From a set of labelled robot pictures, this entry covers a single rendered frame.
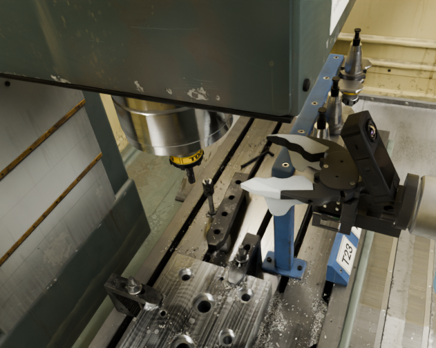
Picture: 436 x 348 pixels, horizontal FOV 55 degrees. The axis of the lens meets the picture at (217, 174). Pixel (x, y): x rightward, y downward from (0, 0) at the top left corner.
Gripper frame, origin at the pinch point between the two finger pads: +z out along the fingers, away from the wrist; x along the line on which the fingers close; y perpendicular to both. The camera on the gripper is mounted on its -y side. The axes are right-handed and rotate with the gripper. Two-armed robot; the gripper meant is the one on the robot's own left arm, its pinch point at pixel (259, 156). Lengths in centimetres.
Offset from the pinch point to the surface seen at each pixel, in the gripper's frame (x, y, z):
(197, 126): -5.1, -7.5, 6.1
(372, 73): 101, 43, -6
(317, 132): 20.6, 10.2, -3.6
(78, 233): 6, 47, 54
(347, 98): 53, 23, -4
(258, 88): -12.5, -19.2, -4.7
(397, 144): 85, 60, -19
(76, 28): -12.5, -22.4, 13.2
